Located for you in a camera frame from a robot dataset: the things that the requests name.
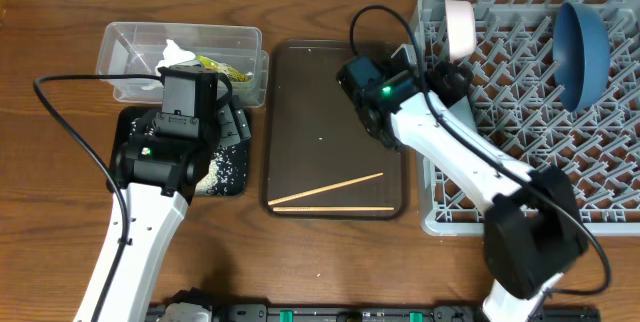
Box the pink bowl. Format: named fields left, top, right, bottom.
left=445, top=0, right=476, bottom=62

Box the yellow snack wrapper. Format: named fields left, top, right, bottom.
left=196, top=55, right=250, bottom=82

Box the dark blue plate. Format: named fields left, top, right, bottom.
left=552, top=2, right=610, bottom=112

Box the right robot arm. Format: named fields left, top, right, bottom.
left=339, top=57, right=590, bottom=321

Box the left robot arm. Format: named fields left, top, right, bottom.
left=75, top=104, right=251, bottom=321

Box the grey dishwasher rack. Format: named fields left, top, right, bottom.
left=408, top=0, right=640, bottom=237

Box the spilled white rice pile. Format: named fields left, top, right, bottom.
left=119, top=111, right=250, bottom=200

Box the black tray bin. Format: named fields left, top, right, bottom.
left=109, top=106, right=251, bottom=197

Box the brown serving tray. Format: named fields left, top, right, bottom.
left=261, top=40, right=407, bottom=220

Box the white crumpled tissue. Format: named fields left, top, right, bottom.
left=155, top=39, right=196, bottom=76

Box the clear plastic bin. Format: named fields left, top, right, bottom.
left=96, top=22, right=269, bottom=108

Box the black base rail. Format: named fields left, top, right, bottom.
left=144, top=289, right=601, bottom=322

